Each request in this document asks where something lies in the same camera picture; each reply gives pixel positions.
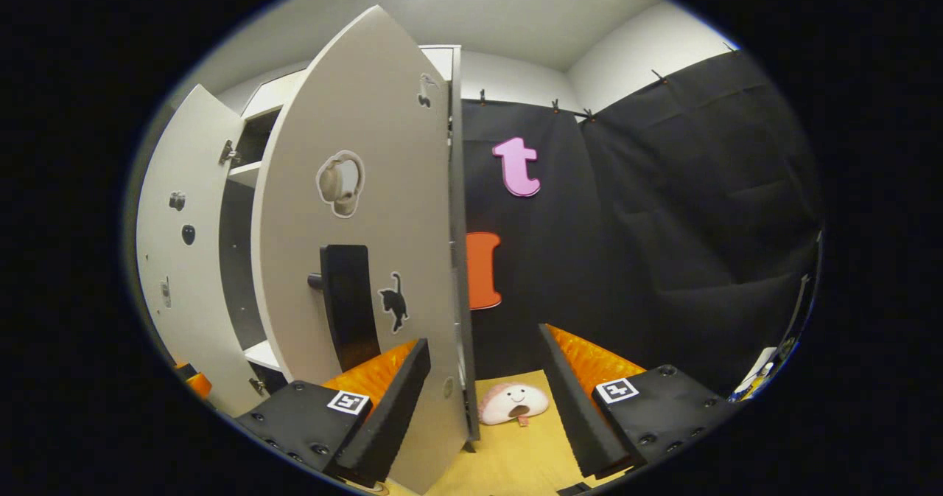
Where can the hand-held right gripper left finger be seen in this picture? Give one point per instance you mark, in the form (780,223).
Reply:
(394,415)

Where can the white door with headphones sticker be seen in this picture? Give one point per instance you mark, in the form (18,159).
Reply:
(398,208)

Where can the white door with camera sticker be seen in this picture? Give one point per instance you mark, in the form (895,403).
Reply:
(195,312)

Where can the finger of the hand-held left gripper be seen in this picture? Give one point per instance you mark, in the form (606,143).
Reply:
(197,385)

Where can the white cabinet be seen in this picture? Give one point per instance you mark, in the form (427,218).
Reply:
(237,260)

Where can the white board with coloured items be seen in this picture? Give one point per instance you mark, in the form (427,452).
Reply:
(759,378)

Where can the white pink smiling plush toy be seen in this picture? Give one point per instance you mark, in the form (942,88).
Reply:
(512,402)

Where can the black backdrop cloth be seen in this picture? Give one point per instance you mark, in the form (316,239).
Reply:
(663,223)

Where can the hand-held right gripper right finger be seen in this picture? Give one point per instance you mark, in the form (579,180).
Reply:
(571,407)

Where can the white cabinet shelf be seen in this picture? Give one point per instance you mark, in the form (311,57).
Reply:
(243,174)

